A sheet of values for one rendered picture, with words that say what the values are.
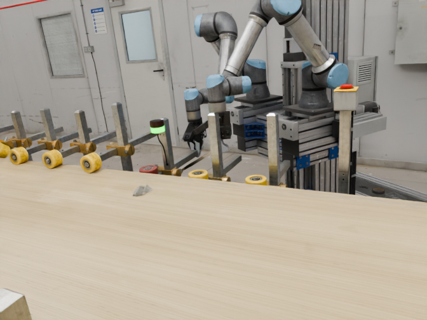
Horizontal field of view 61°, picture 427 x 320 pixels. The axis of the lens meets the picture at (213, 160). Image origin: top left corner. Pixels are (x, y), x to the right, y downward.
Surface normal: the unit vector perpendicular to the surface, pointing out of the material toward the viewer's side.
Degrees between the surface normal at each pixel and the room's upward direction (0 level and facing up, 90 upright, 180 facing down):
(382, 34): 90
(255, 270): 0
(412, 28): 90
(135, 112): 90
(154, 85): 90
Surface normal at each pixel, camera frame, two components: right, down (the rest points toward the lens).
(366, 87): 0.48, 0.24
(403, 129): -0.51, 0.32
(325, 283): -0.09, -0.94
